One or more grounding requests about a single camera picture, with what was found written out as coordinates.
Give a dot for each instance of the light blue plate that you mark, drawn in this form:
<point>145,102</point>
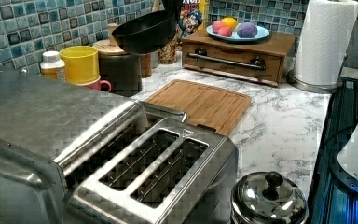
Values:
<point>261,34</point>

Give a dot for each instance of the white cap spice bottle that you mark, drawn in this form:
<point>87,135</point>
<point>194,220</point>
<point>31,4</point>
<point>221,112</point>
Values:
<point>52,66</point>

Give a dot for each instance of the cereal box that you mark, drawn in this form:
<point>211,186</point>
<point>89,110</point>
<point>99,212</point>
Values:
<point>193,16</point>

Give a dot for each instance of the black canister with wooden lid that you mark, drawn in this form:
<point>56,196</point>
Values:
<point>120,68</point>

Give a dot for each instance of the pink mug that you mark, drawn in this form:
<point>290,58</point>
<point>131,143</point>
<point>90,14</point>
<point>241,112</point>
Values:
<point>99,85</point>

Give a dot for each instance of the glass jar of cereal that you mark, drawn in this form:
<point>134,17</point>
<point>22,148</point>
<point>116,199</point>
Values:
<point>167,55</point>

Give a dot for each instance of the yellow toy fruit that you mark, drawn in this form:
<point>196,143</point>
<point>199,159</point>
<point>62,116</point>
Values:
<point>229,22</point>

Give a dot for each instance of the stainless steel pot lid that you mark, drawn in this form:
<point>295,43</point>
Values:
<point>267,198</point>

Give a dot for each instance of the pink toy fruit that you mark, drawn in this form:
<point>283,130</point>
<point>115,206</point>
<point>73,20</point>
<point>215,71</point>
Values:
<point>217,25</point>

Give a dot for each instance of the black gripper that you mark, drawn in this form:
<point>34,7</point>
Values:
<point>173,6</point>

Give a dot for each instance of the stainless steel two-slot toaster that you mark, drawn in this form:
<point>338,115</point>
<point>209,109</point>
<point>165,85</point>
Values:
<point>174,173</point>

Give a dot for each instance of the bamboo cutting board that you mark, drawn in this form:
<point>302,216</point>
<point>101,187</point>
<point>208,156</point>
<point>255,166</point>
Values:
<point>204,104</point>

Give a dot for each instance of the metal paper towel holder base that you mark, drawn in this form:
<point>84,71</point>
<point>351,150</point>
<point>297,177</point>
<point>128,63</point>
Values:
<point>321,89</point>

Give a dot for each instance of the wooden pepper mill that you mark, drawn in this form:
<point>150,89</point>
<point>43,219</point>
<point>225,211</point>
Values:
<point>146,65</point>

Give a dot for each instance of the yellow cup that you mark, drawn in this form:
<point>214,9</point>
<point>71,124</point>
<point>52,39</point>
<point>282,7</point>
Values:
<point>81,64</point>

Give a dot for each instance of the white paper towel roll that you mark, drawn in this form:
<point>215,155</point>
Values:
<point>324,39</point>

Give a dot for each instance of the black bowl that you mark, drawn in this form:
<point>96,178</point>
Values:
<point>146,34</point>

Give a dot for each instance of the wooden drawer box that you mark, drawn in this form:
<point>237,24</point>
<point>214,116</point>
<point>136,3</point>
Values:
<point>263,61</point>

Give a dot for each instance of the purple toy fruit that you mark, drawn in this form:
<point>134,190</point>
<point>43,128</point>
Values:
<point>247,30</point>

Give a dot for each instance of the red toy fruit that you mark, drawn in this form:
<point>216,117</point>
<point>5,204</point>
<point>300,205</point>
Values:
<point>225,31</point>

